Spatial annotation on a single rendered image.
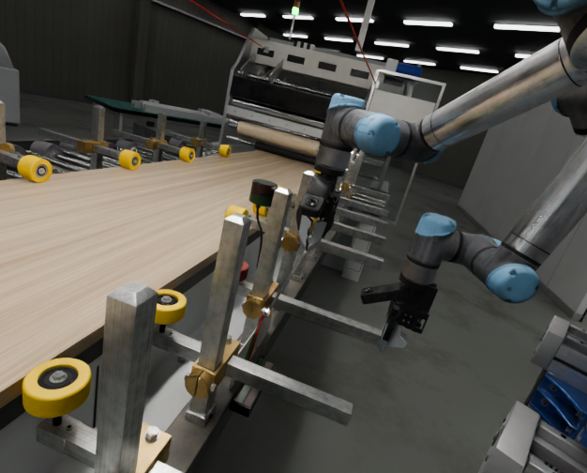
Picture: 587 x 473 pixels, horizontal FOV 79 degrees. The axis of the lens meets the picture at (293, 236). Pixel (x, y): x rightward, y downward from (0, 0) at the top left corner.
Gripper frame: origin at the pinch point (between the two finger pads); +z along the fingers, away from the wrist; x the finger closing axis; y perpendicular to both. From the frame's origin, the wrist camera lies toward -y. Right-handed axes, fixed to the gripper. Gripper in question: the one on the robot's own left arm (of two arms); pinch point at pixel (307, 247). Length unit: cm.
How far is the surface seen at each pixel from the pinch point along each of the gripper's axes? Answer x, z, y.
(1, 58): 581, 19, 359
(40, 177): 93, 11, 9
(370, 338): -21.6, 17.3, -0.8
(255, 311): 6.8, 17.0, -8.1
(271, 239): 7.8, -0.9, -4.8
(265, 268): 7.5, 6.7, -5.0
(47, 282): 42, 11, -33
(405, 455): -60, 103, 54
